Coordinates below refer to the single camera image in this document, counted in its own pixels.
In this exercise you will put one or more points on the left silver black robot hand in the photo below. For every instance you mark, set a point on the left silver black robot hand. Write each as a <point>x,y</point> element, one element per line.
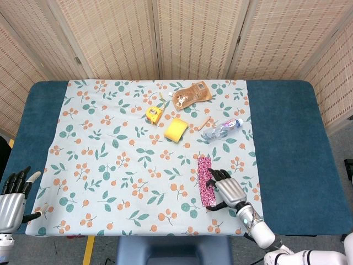
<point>11,207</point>

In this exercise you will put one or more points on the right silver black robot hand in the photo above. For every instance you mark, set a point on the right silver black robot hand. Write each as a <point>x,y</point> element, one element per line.
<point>231,191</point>

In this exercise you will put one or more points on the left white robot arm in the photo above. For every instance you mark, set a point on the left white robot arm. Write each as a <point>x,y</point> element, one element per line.
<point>5,245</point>

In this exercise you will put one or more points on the dark object beside table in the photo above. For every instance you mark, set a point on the dark object beside table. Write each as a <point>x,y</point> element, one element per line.
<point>3,154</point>

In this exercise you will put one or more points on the clear plastic water bottle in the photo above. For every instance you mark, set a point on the clear plastic water bottle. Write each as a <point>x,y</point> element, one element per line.
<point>220,129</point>

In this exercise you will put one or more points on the small wooden stick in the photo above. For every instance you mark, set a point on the small wooden stick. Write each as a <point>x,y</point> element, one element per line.
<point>204,123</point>

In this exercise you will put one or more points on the blue-grey robot torso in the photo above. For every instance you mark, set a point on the blue-grey robot torso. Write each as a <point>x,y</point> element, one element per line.
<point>173,248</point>

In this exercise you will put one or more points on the yellow sponge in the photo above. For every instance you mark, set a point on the yellow sponge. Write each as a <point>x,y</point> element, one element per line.
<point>174,129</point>

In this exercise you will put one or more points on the blue felt table cover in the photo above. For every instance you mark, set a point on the blue felt table cover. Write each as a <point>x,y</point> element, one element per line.
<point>289,124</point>

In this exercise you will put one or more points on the brown spout pouch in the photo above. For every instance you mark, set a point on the brown spout pouch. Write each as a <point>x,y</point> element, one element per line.
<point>190,95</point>

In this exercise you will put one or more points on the yellow tape measure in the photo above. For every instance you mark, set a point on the yellow tape measure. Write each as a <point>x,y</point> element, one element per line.
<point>153,113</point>

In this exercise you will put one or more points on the floral printed tablecloth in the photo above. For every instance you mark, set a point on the floral printed tablecloth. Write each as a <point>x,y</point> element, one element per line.
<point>124,143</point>

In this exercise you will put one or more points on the black equipment beside table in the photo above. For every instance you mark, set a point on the black equipment beside table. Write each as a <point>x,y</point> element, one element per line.
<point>349,168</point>

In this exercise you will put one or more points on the woven folding screen panel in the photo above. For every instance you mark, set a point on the woven folding screen panel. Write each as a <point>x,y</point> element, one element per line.
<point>289,36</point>
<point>110,36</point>
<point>198,36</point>
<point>13,82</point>
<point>336,82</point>
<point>41,33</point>

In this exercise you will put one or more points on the brass screen hinge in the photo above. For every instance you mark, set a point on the brass screen hinge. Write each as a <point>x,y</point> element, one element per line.
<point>238,39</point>
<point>79,60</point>

